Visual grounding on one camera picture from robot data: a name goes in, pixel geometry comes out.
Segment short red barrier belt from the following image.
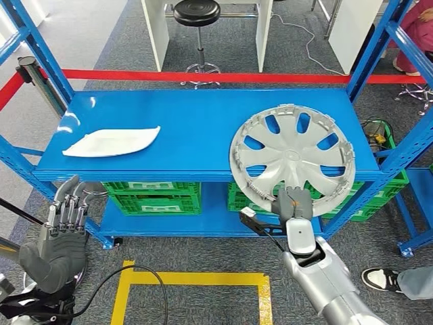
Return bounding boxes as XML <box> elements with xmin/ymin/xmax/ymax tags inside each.
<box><xmin>0</xmin><ymin>71</ymin><xmax>26</xmax><ymax>113</ymax></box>

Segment chrome chair base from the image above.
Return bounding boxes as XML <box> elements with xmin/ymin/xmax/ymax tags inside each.
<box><xmin>396</xmin><ymin>83</ymin><xmax>433</xmax><ymax>115</ymax></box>

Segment grey plastic wheel cover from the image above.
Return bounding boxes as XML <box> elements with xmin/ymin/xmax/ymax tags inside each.
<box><xmin>229</xmin><ymin>104</ymin><xmax>356</xmax><ymax>219</ymax></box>

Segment right camera bracket black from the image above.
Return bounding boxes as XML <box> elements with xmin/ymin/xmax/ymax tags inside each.
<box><xmin>238</xmin><ymin>211</ymin><xmax>288</xmax><ymax>238</ymax></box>

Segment person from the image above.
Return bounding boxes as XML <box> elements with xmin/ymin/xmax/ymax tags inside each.
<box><xmin>388</xmin><ymin>0</ymin><xmax>433</xmax><ymax>77</ymax></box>
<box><xmin>361</xmin><ymin>267</ymin><xmax>433</xmax><ymax>301</ymax></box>

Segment camera bracket black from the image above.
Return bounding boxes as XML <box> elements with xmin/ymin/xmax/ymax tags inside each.
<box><xmin>238</xmin><ymin>211</ymin><xmax>288</xmax><ymax>238</ymax></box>
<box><xmin>0</xmin><ymin>289</ymin><xmax>66</xmax><ymax>317</ymax></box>

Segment long red barrier belt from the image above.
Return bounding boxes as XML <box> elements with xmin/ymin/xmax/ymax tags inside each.
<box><xmin>40</xmin><ymin>68</ymin><xmax>428</xmax><ymax>86</ymax></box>

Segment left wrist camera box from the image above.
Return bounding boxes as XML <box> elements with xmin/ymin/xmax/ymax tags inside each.
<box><xmin>0</xmin><ymin>274</ymin><xmax>16</xmax><ymax>305</ymax></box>

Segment left camera bracket black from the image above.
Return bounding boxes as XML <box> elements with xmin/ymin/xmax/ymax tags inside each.
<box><xmin>0</xmin><ymin>289</ymin><xmax>66</xmax><ymax>317</ymax></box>

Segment white desk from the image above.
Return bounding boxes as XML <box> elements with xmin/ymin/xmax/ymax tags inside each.
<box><xmin>141</xmin><ymin>0</ymin><xmax>273</xmax><ymax>74</ymax></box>
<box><xmin>328</xmin><ymin>0</ymin><xmax>385</xmax><ymax>75</ymax></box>

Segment black robot tether cable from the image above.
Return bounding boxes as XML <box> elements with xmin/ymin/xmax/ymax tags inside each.
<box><xmin>72</xmin><ymin>265</ymin><xmax>169</xmax><ymax>325</ymax></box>

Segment black cable bundle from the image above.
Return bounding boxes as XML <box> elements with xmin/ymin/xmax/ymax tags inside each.
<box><xmin>361</xmin><ymin>117</ymin><xmax>395</xmax><ymax>154</ymax></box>

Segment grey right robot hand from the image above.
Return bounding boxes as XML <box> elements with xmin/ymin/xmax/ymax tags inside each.
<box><xmin>272</xmin><ymin>186</ymin><xmax>314</xmax><ymax>223</ymax></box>

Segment white curved plastic panel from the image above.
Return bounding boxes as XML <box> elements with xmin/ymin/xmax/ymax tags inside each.
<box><xmin>62</xmin><ymin>126</ymin><xmax>161</xmax><ymax>158</ymax></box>

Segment black round stool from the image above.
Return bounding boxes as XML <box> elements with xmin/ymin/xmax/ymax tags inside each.
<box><xmin>173</xmin><ymin>0</ymin><xmax>222</xmax><ymax>88</ymax></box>

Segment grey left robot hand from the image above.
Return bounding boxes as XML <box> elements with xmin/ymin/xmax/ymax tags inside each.
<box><xmin>18</xmin><ymin>175</ymin><xmax>99</xmax><ymax>295</ymax></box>

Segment black pole stand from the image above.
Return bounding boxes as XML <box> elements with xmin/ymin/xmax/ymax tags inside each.
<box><xmin>0</xmin><ymin>197</ymin><xmax>45</xmax><ymax>225</ymax></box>

